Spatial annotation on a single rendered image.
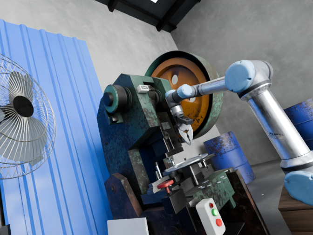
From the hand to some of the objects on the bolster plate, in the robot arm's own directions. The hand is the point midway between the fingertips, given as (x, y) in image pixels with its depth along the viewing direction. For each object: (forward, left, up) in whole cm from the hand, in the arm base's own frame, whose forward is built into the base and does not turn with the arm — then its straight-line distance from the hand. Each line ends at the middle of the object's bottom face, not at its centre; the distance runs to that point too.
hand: (190, 143), depth 101 cm
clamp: (+25, +11, -18) cm, 33 cm away
